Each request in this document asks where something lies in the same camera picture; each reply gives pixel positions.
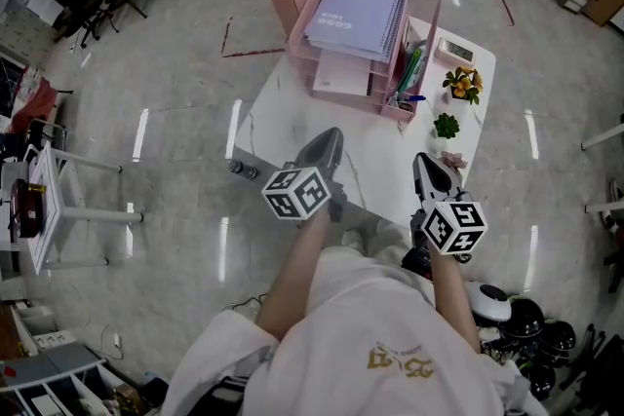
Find person's white shoe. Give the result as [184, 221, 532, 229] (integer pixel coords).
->
[340, 228, 365, 252]

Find green pens bundle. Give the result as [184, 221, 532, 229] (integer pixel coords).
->
[395, 44, 426, 97]

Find purple spiral notebook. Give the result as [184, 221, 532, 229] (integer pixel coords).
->
[302, 0, 408, 63]

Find green succulent potted plant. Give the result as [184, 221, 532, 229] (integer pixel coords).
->
[432, 112, 461, 141]

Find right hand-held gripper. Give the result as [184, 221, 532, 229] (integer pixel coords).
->
[409, 152, 490, 264]

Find small white side table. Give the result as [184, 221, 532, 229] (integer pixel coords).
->
[25, 141, 145, 275]

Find orange flower potted plant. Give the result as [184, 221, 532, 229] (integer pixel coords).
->
[442, 64, 486, 106]

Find dark red bag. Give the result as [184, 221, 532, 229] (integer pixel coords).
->
[8, 177, 48, 239]

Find person's light trousers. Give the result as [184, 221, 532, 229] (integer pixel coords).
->
[361, 217, 416, 270]

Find pink succulent potted plant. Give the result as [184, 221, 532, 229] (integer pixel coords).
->
[439, 150, 469, 173]

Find pile of black helmets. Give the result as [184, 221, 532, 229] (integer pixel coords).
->
[495, 295, 577, 401]

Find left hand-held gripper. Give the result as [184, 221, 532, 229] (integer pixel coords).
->
[260, 127, 349, 224]

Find pink desk organizer tray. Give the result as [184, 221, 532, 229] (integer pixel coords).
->
[284, 0, 446, 123]

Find white helmet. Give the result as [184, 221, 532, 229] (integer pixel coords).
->
[464, 282, 514, 322]

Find white digital clock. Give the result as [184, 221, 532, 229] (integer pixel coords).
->
[434, 35, 477, 64]

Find pink paper pad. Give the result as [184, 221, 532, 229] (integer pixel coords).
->
[311, 55, 372, 98]

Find person's left forearm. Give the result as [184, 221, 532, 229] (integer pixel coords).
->
[254, 208, 333, 343]

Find person's right forearm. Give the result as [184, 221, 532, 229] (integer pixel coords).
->
[427, 248, 483, 353]

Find person's white shirt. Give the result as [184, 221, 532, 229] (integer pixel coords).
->
[160, 245, 551, 416]

